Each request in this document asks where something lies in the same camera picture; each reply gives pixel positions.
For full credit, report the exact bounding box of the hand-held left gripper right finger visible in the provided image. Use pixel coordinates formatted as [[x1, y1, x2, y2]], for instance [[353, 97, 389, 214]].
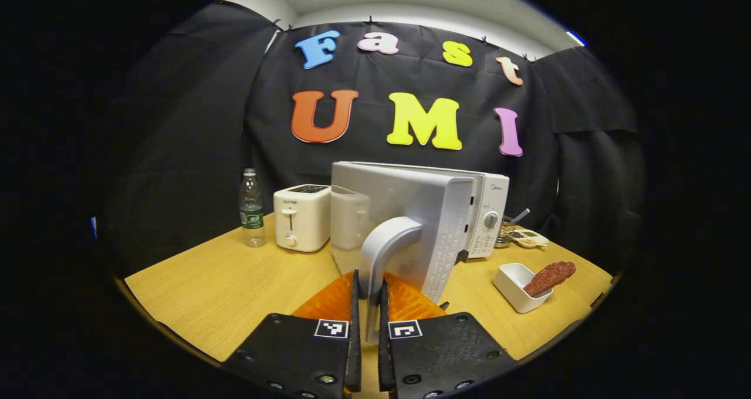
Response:
[[378, 272, 518, 399]]

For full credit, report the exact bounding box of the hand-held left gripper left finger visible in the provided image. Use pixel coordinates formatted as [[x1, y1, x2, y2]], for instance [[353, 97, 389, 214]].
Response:
[[222, 270, 363, 399]]

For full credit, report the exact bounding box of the brown meat piece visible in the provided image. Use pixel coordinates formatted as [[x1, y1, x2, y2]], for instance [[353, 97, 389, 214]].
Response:
[[522, 261, 577, 297]]

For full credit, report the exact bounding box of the white microwave oven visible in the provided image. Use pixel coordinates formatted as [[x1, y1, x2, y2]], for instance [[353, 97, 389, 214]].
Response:
[[330, 161, 510, 345]]

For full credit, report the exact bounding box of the white rectangular dish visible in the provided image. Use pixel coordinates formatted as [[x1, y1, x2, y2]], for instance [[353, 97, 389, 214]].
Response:
[[493, 262, 553, 314]]

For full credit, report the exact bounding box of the white toaster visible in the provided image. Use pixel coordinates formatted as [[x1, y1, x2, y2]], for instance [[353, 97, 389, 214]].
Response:
[[273, 184, 332, 253]]

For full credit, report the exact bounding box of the white compartment snack tray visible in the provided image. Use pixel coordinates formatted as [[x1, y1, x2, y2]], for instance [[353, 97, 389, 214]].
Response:
[[503, 226, 550, 249]]

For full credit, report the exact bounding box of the clear plastic water bottle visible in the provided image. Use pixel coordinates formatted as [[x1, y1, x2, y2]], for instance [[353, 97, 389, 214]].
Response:
[[239, 168, 266, 248]]

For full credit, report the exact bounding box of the black backdrop cloth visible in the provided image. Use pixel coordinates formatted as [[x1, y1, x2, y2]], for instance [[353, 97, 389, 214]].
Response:
[[103, 3, 646, 276]]

